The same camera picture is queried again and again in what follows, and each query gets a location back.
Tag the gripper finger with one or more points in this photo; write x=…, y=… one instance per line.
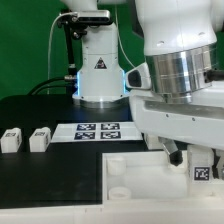
x=219, y=164

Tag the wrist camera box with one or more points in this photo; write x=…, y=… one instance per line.
x=139, y=77

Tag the white square table top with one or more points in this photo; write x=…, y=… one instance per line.
x=148, y=176

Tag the white sheet with fiducial tags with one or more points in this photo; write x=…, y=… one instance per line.
x=89, y=132

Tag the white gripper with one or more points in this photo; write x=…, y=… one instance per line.
x=200, y=122

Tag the silver depth camera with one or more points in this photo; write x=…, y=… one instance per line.
x=94, y=18

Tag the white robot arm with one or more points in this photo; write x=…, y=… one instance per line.
x=177, y=93

